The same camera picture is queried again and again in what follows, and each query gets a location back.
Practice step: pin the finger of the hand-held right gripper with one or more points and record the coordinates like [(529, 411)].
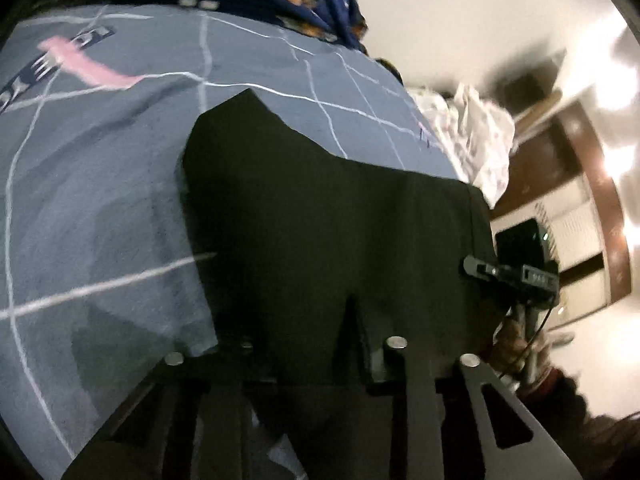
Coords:
[(480, 267)]

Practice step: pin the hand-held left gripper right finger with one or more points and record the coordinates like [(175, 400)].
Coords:
[(420, 390)]

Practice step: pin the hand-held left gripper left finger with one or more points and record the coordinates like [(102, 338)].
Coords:
[(220, 395)]

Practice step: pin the white patterned crumpled cloth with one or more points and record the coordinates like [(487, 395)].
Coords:
[(475, 135)]

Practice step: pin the brown wooden door frame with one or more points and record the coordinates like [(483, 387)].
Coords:
[(595, 175)]

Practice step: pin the black pants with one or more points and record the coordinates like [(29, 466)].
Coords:
[(300, 210)]

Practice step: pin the person's right hand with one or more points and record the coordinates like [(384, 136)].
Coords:
[(515, 350)]

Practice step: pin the blue plaid bed sheet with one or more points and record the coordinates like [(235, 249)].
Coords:
[(100, 185)]

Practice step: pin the person's right forearm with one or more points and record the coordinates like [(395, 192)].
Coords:
[(580, 425)]

